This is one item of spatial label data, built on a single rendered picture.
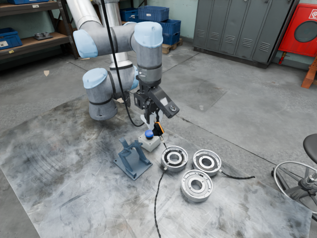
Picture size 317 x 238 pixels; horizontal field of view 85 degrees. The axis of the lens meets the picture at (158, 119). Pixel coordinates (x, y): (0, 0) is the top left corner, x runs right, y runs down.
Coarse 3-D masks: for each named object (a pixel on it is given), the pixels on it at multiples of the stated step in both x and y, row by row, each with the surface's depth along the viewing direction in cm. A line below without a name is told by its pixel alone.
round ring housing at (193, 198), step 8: (184, 176) 62; (208, 176) 61; (184, 184) 60; (200, 184) 61; (208, 184) 60; (184, 192) 58; (200, 192) 58; (208, 192) 58; (192, 200) 57; (200, 200) 56
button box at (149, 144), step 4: (140, 136) 75; (144, 136) 75; (152, 136) 74; (156, 136) 75; (140, 140) 75; (144, 140) 73; (148, 140) 73; (152, 140) 73; (156, 140) 74; (160, 140) 77; (144, 144) 74; (148, 144) 72; (152, 144) 72; (156, 144) 75; (144, 148) 76; (148, 148) 73; (152, 148) 74
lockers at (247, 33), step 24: (216, 0) 316; (240, 0) 293; (264, 0) 273; (288, 0) 249; (216, 24) 336; (240, 24) 310; (264, 24) 288; (288, 24) 295; (216, 48) 359; (240, 48) 330; (264, 48) 301
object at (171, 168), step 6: (168, 150) 71; (180, 150) 71; (162, 156) 69; (168, 156) 69; (174, 156) 71; (180, 156) 69; (186, 156) 69; (162, 162) 67; (174, 162) 67; (186, 162) 66; (168, 168) 65; (174, 168) 64; (180, 168) 65
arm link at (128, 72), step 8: (96, 0) 72; (104, 0) 71; (112, 0) 72; (112, 8) 73; (112, 16) 74; (104, 24) 76; (112, 24) 75; (120, 24) 78; (112, 56) 82; (120, 56) 81; (112, 64) 83; (120, 64) 82; (128, 64) 83; (112, 72) 84; (120, 72) 83; (128, 72) 84; (136, 72) 87; (128, 80) 85; (136, 80) 87; (128, 88) 88
